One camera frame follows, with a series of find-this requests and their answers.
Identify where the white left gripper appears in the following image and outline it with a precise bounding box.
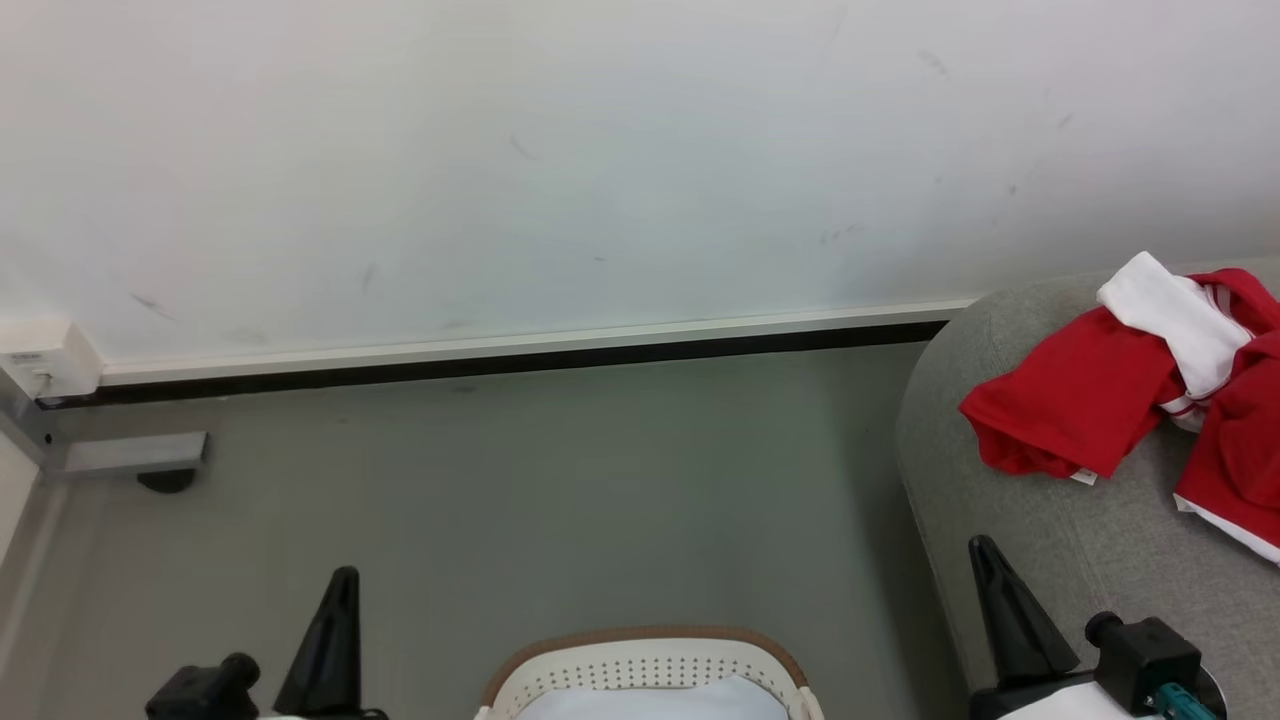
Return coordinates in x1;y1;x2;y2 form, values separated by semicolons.
258;566;389;720

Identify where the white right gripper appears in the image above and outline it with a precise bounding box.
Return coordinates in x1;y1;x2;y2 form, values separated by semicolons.
967;534;1230;720

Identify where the red and white garment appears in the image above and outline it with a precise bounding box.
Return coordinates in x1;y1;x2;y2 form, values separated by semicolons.
958;250;1280;567

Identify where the white perforated laundry basket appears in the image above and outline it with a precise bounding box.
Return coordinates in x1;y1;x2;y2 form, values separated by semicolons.
476;626;827;720

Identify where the grey fabric sofa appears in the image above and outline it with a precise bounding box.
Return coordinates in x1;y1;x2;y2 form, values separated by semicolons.
895;255;1280;720

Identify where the teal cable connector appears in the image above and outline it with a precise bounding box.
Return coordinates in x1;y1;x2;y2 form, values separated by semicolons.
1148;683;1217;720

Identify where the aluminium frame leg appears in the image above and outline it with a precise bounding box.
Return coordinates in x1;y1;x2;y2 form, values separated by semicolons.
0;385;209;495

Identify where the white wall skirting strip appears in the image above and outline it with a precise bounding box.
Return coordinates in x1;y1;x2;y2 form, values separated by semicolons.
38;296;979;410

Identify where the white wall box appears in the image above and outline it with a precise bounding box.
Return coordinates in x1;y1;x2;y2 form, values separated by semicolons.
0;320;104;402

